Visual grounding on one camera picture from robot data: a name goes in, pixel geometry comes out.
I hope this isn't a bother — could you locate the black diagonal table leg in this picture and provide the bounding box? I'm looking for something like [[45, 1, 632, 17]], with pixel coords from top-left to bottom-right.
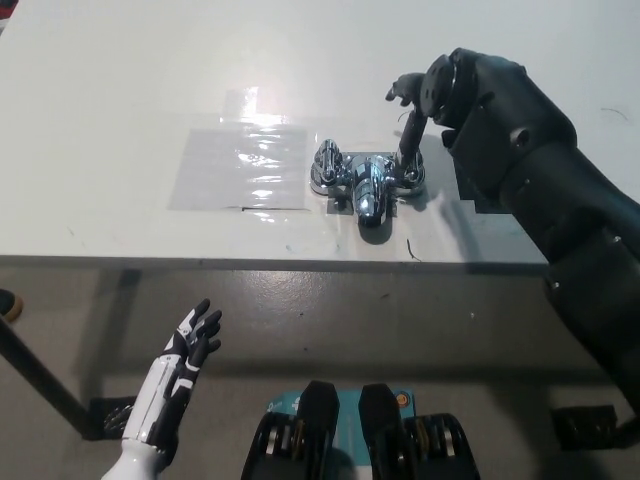
[[0, 317, 96, 441]]

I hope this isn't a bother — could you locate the black shoe tan sole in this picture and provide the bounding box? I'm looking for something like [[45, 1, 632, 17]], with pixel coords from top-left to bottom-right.
[[0, 288, 25, 324]]

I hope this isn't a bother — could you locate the black tape floor patch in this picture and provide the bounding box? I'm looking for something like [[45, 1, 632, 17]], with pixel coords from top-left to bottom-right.
[[549, 403, 622, 447]]

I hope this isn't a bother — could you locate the black taped table foot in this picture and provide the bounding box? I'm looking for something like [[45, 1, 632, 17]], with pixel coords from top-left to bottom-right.
[[82, 396, 139, 442]]

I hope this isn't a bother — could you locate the black robot body block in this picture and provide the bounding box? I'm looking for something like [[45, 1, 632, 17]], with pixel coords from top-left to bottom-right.
[[359, 383, 484, 480], [242, 380, 342, 480]]

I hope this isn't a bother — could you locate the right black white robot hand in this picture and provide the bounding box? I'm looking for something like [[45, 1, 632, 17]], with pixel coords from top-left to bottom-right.
[[384, 72, 430, 170]]

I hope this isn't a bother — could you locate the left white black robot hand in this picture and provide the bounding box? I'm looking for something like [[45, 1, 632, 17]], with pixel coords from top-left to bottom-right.
[[121, 298, 224, 454]]

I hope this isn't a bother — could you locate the chrome two-handle faucet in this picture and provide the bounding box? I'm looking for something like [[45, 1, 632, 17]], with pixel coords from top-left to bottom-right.
[[308, 138, 429, 232]]

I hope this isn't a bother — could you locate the clear plastic taped sheet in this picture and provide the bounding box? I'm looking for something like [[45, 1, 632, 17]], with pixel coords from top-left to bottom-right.
[[166, 128, 314, 211]]

